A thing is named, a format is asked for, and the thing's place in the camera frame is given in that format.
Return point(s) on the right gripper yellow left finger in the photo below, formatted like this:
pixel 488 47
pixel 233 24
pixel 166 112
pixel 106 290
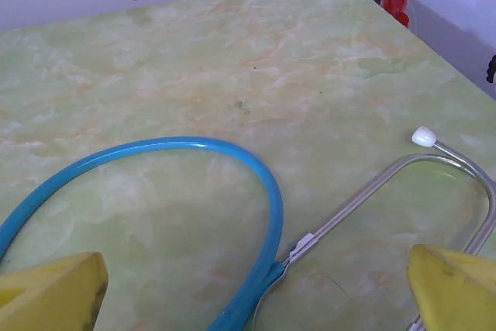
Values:
pixel 50 296

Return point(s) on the blue stethoscope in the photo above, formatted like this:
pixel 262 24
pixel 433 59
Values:
pixel 232 149

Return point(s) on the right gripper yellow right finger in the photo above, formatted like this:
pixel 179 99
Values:
pixel 457 292

